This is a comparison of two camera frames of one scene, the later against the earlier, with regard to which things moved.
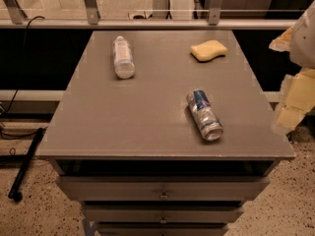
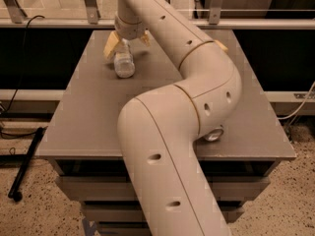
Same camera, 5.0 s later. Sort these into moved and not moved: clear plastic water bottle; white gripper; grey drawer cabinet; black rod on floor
Moved: white gripper
Not moved: clear plastic water bottle; black rod on floor; grey drawer cabinet
